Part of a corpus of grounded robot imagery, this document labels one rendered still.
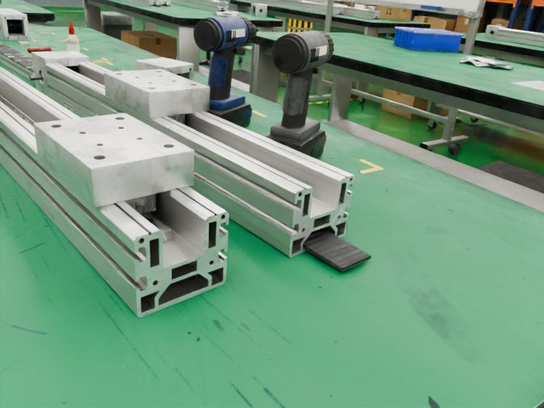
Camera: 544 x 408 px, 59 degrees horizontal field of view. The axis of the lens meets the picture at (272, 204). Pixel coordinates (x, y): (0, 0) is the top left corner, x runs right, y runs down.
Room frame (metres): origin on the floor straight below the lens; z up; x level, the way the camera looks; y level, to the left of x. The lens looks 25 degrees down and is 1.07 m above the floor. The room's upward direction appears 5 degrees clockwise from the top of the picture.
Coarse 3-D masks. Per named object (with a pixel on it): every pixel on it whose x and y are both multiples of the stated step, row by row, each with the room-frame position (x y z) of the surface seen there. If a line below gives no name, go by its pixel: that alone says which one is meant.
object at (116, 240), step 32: (0, 96) 0.87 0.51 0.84; (32, 96) 0.78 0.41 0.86; (0, 128) 0.69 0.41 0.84; (32, 128) 0.62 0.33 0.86; (0, 160) 0.68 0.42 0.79; (32, 160) 0.56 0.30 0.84; (32, 192) 0.57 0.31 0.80; (64, 192) 0.48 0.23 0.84; (192, 192) 0.46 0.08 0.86; (64, 224) 0.49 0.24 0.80; (96, 224) 0.41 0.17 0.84; (128, 224) 0.38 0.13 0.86; (160, 224) 0.43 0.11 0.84; (192, 224) 0.42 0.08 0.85; (96, 256) 0.42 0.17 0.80; (128, 256) 0.36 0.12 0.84; (160, 256) 0.37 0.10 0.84; (192, 256) 0.40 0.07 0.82; (224, 256) 0.43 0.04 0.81; (128, 288) 0.37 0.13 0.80; (160, 288) 0.37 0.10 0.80; (192, 288) 0.40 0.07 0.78
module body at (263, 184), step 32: (64, 96) 1.00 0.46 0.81; (96, 96) 0.87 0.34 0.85; (160, 128) 0.70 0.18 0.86; (192, 128) 0.77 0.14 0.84; (224, 128) 0.71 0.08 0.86; (224, 160) 0.58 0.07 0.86; (256, 160) 0.57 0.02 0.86; (288, 160) 0.60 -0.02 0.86; (224, 192) 0.59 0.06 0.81; (256, 192) 0.53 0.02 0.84; (288, 192) 0.49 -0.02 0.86; (320, 192) 0.55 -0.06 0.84; (352, 192) 0.55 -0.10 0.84; (256, 224) 0.53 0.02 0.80; (288, 224) 0.49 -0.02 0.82; (320, 224) 0.52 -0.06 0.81; (288, 256) 0.49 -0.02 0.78
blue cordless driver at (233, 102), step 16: (208, 32) 0.92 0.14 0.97; (224, 32) 0.93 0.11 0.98; (240, 32) 0.98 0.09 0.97; (256, 32) 1.06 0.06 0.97; (208, 48) 0.92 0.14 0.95; (224, 48) 0.95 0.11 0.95; (224, 64) 0.96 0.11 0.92; (208, 80) 0.95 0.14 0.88; (224, 80) 0.96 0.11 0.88; (224, 96) 0.96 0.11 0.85; (240, 96) 1.00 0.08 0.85; (208, 112) 0.93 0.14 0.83; (224, 112) 0.93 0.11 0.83; (240, 112) 0.98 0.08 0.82
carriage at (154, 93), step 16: (112, 80) 0.81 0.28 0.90; (128, 80) 0.78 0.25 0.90; (144, 80) 0.79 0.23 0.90; (160, 80) 0.81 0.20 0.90; (176, 80) 0.82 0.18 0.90; (112, 96) 0.81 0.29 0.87; (128, 96) 0.77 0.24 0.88; (144, 96) 0.73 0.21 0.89; (160, 96) 0.73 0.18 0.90; (176, 96) 0.75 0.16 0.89; (192, 96) 0.77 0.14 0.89; (208, 96) 0.79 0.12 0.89; (144, 112) 0.73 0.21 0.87; (160, 112) 0.73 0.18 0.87; (176, 112) 0.75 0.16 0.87; (192, 112) 0.77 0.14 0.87
